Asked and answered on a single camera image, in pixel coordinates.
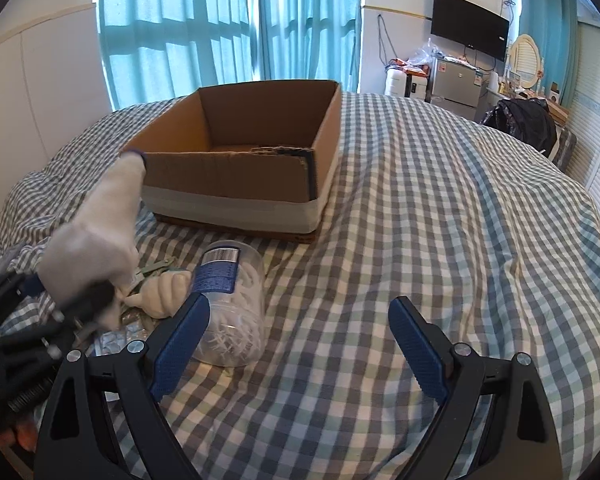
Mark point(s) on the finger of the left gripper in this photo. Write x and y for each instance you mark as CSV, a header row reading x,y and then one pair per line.
x,y
16,287
84,307

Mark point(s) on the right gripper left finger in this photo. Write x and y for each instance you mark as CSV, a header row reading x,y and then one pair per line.
x,y
77,439

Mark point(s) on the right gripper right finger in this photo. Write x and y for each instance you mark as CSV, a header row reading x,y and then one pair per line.
x,y
518,440

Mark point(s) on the white sock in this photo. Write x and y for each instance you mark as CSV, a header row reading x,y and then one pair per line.
x,y
98,243

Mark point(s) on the silver blister pill pack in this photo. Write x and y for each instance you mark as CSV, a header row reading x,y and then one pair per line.
x,y
134,325

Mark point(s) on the white squishy toy figure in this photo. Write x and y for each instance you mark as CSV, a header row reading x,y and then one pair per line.
x,y
181,287

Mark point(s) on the grey-green plastic hanger clip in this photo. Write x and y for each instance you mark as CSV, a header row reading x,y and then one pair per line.
x,y
152,269

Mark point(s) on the clear plastic floss jar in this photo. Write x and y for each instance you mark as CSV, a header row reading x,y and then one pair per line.
x,y
230,274

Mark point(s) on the checkered bed blanket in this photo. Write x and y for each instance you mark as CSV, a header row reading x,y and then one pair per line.
x,y
488,239

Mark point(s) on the brown cardboard box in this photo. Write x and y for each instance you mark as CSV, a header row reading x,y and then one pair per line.
x,y
256,158

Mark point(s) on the teal window curtain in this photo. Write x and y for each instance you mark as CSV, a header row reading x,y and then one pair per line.
x,y
154,50

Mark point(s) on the black bag on chair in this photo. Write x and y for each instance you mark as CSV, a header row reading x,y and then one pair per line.
x,y
528,121

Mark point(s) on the white wardrobe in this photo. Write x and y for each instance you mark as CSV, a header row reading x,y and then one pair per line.
x,y
584,113

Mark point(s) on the silver mini fridge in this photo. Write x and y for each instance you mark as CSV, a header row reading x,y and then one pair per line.
x,y
455,87

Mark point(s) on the white suitcase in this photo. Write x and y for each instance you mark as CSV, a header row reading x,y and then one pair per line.
x,y
397,83

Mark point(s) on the oval white vanity mirror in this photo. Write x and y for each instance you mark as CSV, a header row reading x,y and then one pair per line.
x,y
525,65

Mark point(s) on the teal side curtain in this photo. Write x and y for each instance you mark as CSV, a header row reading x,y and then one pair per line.
x,y
553,25

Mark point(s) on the black wall television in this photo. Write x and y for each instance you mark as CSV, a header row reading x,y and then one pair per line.
x,y
471,26

